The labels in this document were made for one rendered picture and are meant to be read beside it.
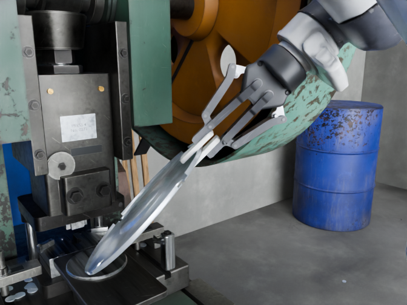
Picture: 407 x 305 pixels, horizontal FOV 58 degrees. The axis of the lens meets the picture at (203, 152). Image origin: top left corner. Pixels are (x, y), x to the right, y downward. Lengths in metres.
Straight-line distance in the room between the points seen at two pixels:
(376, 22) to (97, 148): 0.56
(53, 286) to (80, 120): 0.36
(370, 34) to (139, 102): 0.46
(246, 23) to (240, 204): 2.21
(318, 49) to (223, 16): 0.43
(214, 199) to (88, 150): 2.02
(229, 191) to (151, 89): 2.10
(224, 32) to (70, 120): 0.42
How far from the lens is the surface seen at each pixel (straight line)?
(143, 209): 0.61
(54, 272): 0.91
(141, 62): 0.79
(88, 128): 0.79
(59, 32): 0.80
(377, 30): 0.52
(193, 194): 2.62
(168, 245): 0.91
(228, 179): 2.80
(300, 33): 0.58
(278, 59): 0.57
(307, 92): 0.78
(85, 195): 0.79
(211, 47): 0.98
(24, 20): 0.72
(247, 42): 0.89
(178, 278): 0.96
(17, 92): 0.70
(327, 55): 0.56
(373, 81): 4.02
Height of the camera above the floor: 1.20
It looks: 14 degrees down
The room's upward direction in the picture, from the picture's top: straight up
